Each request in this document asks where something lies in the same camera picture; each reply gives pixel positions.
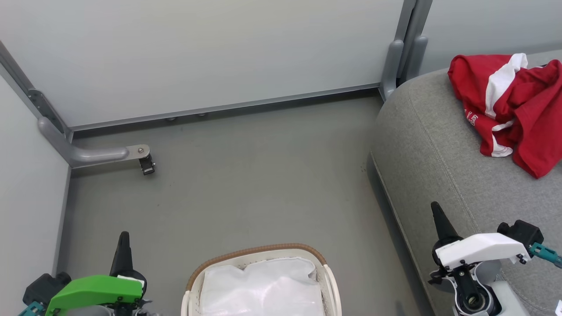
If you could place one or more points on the grey partition support foot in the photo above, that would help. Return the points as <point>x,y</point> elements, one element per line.
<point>92,155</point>

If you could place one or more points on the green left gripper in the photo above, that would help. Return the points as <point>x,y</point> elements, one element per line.
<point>94,290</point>

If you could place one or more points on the white laundry basket brown rim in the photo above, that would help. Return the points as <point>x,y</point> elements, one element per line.
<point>332,289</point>

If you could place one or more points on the grey partition bottom rail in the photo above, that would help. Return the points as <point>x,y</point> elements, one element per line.
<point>219,107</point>

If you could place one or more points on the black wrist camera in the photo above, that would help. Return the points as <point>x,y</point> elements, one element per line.
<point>522,232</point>
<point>44,287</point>

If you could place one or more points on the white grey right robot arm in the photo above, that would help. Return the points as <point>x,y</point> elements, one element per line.
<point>505,298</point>

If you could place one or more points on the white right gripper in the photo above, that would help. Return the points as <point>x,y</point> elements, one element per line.
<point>478,246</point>

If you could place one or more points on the black caster wheel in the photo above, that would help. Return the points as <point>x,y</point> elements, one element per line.
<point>147,165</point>

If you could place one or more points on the white basket liner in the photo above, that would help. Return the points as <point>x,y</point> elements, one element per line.
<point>263,289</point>

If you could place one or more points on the grey slanted partition post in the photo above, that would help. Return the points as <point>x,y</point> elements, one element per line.
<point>22,81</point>

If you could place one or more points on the grey fabric sofa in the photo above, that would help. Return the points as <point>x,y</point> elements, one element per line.
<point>439,153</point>

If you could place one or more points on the grey partition post pair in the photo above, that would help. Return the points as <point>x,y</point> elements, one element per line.
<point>401,48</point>

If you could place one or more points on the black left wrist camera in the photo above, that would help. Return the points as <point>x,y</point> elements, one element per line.
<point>44,287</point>

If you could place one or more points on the red and white shirt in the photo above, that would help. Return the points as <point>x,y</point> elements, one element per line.
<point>535,109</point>

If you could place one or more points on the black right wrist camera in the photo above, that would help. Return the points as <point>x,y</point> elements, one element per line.
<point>522,232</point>

